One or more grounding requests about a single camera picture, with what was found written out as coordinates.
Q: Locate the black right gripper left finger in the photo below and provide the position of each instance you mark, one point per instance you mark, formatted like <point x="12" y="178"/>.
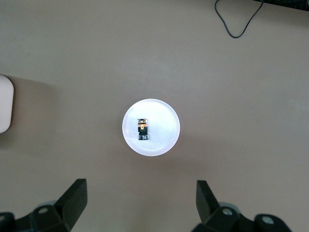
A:
<point x="62" y="212"/>

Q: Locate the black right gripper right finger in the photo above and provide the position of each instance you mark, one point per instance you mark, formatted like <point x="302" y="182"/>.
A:
<point x="212" y="217"/>

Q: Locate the orange black push-button switch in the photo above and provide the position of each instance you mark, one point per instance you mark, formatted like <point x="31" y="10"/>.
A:
<point x="143" y="130"/>

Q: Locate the white lunch box grey latches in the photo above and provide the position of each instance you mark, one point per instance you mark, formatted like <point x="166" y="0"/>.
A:
<point x="4" y="104"/>

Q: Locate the pink round plate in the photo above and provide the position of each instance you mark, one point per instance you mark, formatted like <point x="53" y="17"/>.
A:
<point x="164" y="128"/>

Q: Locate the black table edge strip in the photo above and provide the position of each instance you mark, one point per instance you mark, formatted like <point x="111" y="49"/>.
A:
<point x="289" y="3"/>

